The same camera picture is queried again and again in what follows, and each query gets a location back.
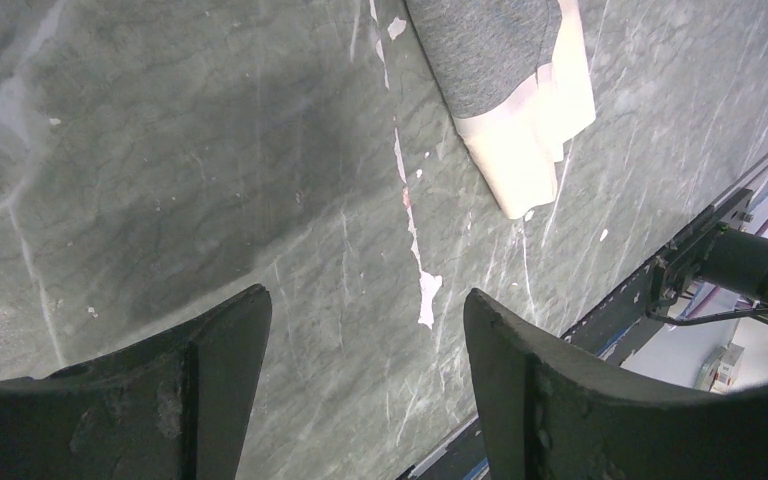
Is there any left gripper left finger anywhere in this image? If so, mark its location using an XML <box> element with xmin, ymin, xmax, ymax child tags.
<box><xmin>0</xmin><ymin>284</ymin><xmax>272</xmax><ymax>479</ymax></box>

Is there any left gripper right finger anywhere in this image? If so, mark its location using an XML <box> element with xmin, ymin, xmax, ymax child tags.
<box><xmin>463</xmin><ymin>289</ymin><xmax>768</xmax><ymax>479</ymax></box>

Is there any grey underwear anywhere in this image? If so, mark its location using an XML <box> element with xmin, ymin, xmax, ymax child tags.
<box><xmin>407</xmin><ymin>1</ymin><xmax>596</xmax><ymax>219</ymax></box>

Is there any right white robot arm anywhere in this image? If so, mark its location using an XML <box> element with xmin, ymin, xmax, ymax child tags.
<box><xmin>645</xmin><ymin>223</ymin><xmax>768</xmax><ymax>327</ymax></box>

